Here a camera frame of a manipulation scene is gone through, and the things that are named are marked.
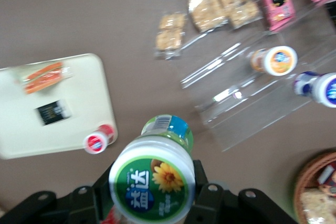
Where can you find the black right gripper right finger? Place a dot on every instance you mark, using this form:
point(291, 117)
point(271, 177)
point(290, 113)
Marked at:
point(223, 208)

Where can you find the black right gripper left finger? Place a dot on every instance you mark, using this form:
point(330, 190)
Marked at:
point(65, 208)

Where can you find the green gum bottle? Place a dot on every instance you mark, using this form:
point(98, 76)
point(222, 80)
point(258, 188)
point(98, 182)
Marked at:
point(149, 182)

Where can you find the red gum bottle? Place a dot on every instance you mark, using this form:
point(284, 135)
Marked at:
point(95, 140)

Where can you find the beige plastic tray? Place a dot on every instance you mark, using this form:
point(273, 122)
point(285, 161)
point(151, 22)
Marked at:
point(78, 85)

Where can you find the blue gum bottle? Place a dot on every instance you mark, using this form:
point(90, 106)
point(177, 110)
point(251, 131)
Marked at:
point(320, 90)

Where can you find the orange gum bottle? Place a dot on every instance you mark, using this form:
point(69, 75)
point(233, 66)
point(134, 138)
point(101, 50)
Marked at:
point(278, 60)

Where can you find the dark brown wicker basket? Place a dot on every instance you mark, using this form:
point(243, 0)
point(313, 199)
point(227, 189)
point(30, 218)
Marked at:
point(304, 176)

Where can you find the clear wrapped peanut crisp pack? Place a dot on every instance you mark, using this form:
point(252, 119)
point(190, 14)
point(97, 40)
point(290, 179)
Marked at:
point(319, 207)
point(239, 5)
point(170, 35)
point(206, 7)

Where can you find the small black box gold print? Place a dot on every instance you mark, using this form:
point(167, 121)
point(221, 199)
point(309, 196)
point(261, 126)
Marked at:
point(52, 112)

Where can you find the clear acrylic step display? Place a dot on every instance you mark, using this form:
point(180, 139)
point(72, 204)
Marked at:
point(249, 108)

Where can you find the dark red cookie box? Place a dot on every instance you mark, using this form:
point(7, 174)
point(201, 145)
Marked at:
point(328, 179)

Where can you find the wrapped triangle sandwich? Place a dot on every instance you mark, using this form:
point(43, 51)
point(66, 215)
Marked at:
point(43, 77)

